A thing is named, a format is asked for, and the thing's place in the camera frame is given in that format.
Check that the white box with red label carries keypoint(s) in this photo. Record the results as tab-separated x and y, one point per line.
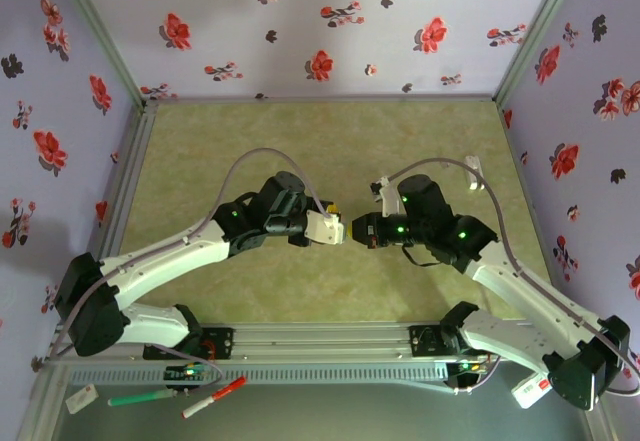
527	393

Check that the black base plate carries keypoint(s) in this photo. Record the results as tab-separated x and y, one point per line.
425	342
222	342

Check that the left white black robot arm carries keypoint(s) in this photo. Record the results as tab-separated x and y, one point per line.
150	261

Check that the small white card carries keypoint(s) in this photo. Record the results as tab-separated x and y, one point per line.
81	399

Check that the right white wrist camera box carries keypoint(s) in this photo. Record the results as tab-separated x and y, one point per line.
387	197

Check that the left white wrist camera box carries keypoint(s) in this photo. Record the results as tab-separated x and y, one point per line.
324	228

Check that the green white marker pen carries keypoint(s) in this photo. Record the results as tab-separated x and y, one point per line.
140	399

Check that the black controller with green light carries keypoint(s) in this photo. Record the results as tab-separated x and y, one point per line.
467	368

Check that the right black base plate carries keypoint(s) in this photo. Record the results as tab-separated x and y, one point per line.
425	342

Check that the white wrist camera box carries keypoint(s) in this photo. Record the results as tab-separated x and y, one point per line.
324	228
387	197

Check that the long aluminium base rail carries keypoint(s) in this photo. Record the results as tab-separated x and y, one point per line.
325	341

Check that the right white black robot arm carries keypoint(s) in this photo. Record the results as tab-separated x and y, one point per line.
530	296

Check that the aluminium side rail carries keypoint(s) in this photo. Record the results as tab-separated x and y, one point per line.
135	161
520	171

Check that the green circuit board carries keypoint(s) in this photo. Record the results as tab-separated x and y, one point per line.
187	372

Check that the white plastic bracket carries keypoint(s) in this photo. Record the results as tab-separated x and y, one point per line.
474	173

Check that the red white marker pen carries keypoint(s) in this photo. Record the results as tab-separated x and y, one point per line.
220	395

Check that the thin aluminium edge rail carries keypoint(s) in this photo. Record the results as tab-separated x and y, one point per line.
325	97

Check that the aluminium corner post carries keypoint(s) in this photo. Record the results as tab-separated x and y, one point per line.
97	31
542	26

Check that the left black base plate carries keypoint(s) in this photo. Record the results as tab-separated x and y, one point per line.
222	342

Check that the aluminium frame leg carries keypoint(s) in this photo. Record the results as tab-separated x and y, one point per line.
40	406
600	423

